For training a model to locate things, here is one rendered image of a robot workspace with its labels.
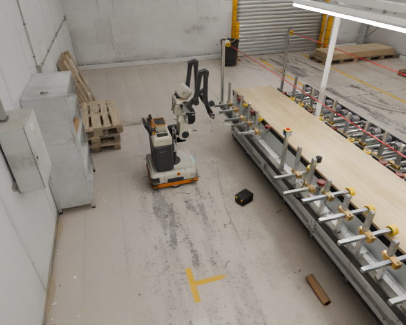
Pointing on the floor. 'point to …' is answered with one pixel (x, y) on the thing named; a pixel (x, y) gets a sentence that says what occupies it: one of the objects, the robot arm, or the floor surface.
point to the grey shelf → (62, 137)
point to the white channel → (338, 28)
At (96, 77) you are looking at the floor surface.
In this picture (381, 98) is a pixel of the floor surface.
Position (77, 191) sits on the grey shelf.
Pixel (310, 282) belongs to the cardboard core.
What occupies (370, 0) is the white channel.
